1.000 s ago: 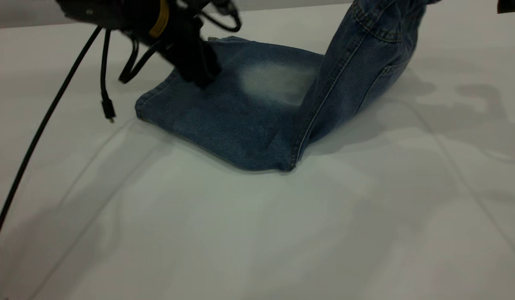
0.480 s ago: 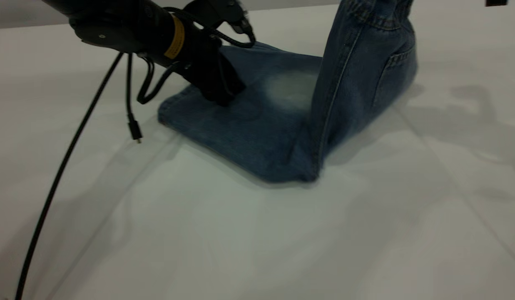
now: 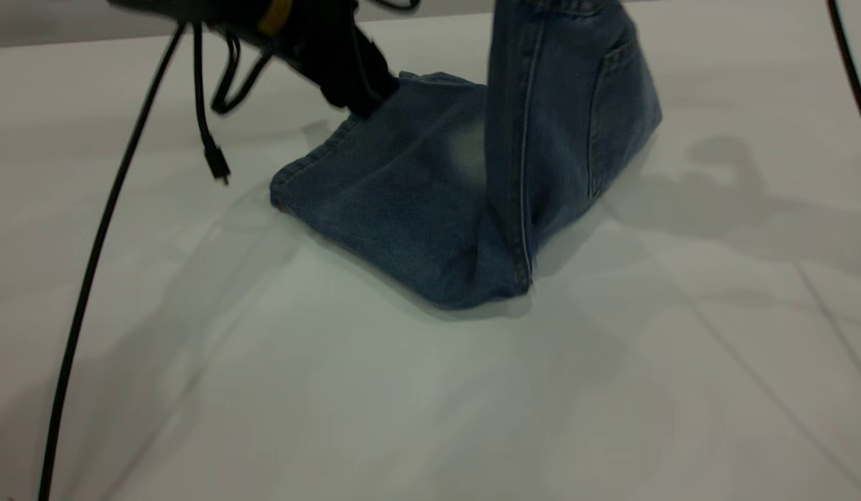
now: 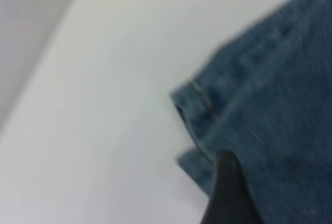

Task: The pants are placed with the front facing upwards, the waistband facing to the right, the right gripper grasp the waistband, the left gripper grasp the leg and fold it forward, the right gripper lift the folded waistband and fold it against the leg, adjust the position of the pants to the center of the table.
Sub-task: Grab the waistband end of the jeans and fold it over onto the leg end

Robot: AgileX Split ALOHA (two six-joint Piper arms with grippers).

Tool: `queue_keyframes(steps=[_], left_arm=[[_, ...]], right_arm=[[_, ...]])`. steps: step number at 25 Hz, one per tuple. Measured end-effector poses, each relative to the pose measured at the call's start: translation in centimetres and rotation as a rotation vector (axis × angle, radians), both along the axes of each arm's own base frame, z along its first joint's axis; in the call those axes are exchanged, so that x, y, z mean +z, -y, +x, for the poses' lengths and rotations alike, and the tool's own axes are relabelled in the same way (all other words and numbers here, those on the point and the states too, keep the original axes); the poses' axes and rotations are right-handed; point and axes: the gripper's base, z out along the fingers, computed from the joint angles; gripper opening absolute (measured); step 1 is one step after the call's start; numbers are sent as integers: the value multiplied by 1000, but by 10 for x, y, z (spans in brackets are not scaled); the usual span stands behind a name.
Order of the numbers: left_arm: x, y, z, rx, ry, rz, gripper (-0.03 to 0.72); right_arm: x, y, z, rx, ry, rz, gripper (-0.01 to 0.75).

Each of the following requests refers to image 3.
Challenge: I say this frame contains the looped black cable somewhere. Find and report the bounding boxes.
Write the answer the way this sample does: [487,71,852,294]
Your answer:
[211,31,274,116]

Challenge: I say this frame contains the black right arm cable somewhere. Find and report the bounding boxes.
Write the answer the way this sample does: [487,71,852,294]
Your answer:
[826,0,861,152]

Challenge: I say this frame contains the blue faded denim pants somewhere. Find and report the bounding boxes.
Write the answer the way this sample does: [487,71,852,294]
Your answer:
[270,0,664,310]

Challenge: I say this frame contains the black cable with plug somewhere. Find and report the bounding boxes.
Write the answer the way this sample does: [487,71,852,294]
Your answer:
[192,24,230,186]

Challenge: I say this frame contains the long black cable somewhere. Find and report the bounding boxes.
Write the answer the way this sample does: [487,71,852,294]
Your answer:
[39,21,189,501]

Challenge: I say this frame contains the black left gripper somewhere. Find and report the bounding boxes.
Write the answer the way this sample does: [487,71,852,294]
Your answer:
[263,0,402,119]

